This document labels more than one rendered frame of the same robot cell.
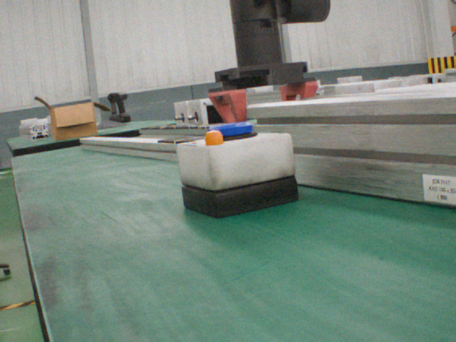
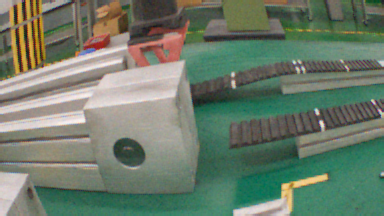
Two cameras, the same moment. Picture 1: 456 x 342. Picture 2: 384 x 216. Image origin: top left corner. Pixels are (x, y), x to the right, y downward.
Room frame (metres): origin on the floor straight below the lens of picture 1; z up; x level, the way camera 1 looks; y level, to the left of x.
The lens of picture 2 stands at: (1.09, -0.56, 1.00)
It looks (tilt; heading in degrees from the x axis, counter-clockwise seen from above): 21 degrees down; 122
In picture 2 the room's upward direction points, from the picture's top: 9 degrees counter-clockwise
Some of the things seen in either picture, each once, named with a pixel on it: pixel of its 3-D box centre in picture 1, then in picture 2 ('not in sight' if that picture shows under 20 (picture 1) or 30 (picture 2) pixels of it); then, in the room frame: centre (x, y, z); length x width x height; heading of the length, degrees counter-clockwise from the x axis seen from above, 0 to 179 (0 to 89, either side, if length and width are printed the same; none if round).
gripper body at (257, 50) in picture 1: (258, 51); (156, 4); (0.75, -0.05, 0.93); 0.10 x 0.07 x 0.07; 114
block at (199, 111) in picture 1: (206, 115); not in sight; (1.73, 0.05, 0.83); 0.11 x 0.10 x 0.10; 113
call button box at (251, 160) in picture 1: (243, 168); not in sight; (0.54, -0.01, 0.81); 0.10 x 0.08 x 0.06; 115
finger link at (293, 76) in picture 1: (283, 106); (159, 53); (0.76, -0.08, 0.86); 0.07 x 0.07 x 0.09; 24
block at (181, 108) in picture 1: (191, 116); not in sight; (1.83, 0.09, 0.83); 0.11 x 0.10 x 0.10; 115
